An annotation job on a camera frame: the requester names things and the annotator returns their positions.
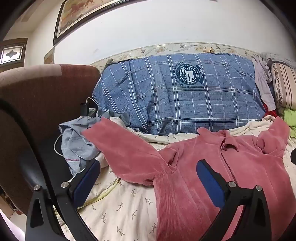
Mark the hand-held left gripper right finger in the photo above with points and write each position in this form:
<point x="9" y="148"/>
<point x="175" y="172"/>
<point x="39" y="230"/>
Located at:
<point x="211" y="183"/>

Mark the light blue cloth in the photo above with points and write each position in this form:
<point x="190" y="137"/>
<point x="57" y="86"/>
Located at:
<point x="74" y="143"/>

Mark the wooden framed window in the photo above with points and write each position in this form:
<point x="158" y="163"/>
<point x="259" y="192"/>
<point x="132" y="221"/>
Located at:
<point x="11" y="54"/>

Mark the small wall poster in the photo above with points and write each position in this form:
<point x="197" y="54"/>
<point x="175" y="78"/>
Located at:
<point x="49" y="56"/>

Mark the lavender garment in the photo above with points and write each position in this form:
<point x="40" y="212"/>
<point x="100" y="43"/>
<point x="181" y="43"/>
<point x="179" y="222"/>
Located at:
<point x="263" y="81"/>

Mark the framed wall picture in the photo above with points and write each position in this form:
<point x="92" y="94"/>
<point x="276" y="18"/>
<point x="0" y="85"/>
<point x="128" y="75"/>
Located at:
<point x="76" y="16"/>

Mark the blue plaid quilt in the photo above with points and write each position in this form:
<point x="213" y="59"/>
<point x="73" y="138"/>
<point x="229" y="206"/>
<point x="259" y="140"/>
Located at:
<point x="161" y="97"/>

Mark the cream floral bed sheet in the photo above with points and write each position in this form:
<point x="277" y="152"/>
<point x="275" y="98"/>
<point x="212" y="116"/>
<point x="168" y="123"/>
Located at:
<point x="120" y="208"/>

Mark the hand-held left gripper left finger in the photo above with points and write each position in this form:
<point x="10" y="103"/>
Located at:
<point x="87" y="178"/>

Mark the green cloth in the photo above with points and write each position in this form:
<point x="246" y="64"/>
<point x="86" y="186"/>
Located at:
<point x="290" y="118"/>

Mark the striped pillow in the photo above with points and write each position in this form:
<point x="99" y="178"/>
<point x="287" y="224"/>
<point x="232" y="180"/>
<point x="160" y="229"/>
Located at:
<point x="285" y="85"/>

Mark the grey cloth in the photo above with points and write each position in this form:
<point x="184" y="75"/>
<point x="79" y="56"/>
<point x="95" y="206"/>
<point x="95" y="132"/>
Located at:
<point x="120" y="117"/>

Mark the brown upholstered headboard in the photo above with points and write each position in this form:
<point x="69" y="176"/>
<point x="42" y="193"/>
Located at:
<point x="46" y="92"/>

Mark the grey garment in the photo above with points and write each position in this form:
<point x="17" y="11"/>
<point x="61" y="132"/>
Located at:
<point x="277" y="59"/>

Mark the black charger plug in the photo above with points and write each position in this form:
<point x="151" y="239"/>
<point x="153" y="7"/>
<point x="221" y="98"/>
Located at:
<point x="83" y="110"/>

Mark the red cloth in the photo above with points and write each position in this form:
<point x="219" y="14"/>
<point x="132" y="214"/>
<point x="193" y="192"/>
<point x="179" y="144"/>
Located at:
<point x="272" y="113"/>

